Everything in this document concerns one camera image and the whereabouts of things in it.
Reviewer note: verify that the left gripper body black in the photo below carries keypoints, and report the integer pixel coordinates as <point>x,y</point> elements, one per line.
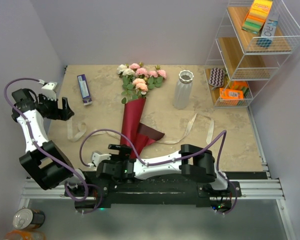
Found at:
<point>50,108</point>

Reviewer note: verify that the white blue tall box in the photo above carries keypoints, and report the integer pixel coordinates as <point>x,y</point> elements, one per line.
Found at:
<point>268,31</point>

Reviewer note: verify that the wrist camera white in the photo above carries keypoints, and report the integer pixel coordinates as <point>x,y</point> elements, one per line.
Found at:
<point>97,157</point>
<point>49,90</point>

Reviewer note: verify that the tin can silver lid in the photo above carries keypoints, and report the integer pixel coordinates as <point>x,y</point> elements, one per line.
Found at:
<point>28,219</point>

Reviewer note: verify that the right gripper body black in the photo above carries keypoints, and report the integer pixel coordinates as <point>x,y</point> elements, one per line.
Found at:
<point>118,158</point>

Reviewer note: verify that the white ribbed vase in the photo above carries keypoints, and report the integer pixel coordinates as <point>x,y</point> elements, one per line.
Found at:
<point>183,89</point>

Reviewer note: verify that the pink white flower bunch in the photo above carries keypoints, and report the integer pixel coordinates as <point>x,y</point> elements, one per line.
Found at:
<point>137,81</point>

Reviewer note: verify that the red wrapping paper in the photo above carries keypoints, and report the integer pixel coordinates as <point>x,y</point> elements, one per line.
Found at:
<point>133,111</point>

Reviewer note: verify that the cream ribbon gold lettering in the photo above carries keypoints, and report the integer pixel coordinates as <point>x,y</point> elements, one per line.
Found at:
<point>133,131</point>

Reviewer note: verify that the aluminium rail frame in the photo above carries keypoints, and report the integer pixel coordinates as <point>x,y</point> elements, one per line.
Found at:
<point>251,186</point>

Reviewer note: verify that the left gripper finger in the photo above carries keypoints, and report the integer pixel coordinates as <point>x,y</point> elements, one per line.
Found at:
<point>65,106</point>
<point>67,113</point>

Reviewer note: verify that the white wire shelf rack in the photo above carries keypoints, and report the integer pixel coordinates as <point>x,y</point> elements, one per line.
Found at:
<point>235,50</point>

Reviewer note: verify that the purple white toothpaste box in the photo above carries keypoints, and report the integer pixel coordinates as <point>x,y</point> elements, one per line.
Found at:
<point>84,89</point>

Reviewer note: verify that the orange green sponge pack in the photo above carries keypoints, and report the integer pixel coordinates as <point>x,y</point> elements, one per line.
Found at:
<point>240,86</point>

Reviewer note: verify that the purple wavy scrub pad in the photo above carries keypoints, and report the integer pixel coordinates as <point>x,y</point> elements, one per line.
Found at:
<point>216,78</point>

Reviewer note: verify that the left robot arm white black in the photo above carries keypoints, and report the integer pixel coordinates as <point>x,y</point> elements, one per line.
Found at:
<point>43,160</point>

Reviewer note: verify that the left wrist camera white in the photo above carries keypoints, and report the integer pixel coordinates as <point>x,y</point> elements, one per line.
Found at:
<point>49,90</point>

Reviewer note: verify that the orange packet bottom shelf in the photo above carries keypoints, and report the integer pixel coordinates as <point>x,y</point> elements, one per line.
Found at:
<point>230,97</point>

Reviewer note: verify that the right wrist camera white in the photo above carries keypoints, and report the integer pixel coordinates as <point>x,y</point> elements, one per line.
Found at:
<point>97,157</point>

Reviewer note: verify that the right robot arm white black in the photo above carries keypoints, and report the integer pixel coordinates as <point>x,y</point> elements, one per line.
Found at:
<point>202,170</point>

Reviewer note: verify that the colourful sponge pack top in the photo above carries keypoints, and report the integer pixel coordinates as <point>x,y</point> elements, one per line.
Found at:
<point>257,16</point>

